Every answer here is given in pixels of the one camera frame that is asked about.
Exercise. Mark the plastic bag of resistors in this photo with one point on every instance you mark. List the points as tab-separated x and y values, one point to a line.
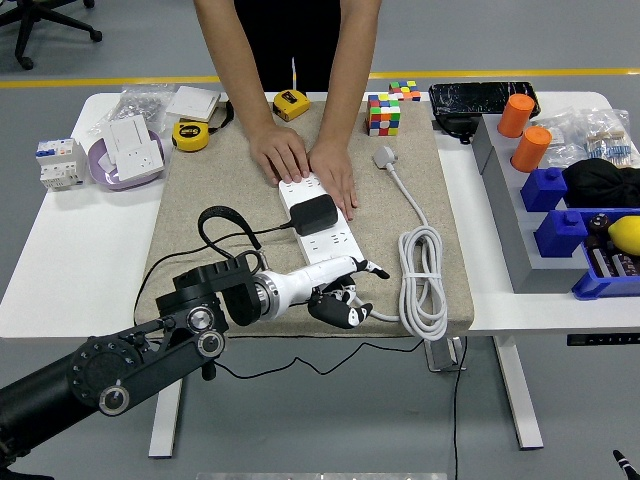
607	142

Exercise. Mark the white switch panel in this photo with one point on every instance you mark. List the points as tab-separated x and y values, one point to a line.
125	132

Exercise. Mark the black plug adapter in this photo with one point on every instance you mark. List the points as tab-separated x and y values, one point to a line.
315	214

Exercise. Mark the blue block with knob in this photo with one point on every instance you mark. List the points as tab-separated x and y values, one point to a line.
542	192
560	237

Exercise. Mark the grey-brown mat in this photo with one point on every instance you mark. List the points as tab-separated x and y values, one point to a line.
210	180

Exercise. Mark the silver metal bracket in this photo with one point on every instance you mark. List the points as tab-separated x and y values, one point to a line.
442	355

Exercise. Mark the white power strip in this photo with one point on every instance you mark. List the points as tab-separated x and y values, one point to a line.
330	242

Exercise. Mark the round yellow tape measure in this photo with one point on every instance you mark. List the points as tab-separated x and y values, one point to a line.
190	137

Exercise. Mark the white circuit breaker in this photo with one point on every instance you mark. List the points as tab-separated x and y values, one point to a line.
60	165

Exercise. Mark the clear plastic bag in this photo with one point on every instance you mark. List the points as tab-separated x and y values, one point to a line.
562	135

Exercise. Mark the person's left hand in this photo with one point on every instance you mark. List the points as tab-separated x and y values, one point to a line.
335	172

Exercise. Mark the small Rubik's cube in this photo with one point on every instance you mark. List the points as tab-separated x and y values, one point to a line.
404	91

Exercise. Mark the person's right hand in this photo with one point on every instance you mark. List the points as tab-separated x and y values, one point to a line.
280	152

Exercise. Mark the white square switch plate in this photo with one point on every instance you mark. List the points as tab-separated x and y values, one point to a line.
192	102

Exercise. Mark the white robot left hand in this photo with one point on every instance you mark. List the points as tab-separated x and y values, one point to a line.
310	282

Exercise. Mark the black glossy tray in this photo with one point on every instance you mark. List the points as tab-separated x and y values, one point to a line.
470	97

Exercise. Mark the black office chair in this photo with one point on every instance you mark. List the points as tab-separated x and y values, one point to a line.
23	45

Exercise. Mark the black cloth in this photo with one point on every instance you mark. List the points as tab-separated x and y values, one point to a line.
600	185

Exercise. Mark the row of brown vials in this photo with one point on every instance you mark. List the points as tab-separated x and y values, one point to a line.
612	262

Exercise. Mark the white wall socket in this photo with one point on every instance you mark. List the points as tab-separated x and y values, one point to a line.
137	160

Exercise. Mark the person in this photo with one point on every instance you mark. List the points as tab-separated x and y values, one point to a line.
300	40

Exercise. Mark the white table leg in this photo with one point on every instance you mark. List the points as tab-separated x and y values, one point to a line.
165	425
517	400

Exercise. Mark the small square yellow tape measure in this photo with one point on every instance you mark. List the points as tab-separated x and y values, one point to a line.
291	105

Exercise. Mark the large Rubik's cube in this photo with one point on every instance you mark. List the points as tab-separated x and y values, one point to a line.
383	117

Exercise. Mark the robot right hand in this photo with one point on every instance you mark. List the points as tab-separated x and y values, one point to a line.
626	462

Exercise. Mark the plastic bag of screws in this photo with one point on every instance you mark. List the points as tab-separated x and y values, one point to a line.
135	102

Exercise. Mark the black table control panel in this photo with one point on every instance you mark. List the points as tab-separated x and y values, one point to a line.
600	339

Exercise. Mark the dark round bottle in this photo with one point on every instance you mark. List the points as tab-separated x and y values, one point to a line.
598	223

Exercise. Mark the orange cylinder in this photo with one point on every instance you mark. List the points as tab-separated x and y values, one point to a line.
530	150
515	117

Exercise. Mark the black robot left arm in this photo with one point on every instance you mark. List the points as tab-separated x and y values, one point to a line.
125	365

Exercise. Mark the person's left forearm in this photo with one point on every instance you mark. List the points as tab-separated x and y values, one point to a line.
350	65

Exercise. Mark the purple bowl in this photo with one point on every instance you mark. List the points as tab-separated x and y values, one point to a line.
107	182

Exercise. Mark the yellow lemon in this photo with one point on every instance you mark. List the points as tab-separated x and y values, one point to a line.
626	234

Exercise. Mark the grey stepped block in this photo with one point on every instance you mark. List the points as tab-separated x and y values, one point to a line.
520	250

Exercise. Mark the person's right forearm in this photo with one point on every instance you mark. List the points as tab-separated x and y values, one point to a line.
230	65

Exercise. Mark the blue plastic bin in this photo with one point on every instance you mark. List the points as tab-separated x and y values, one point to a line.
600	287

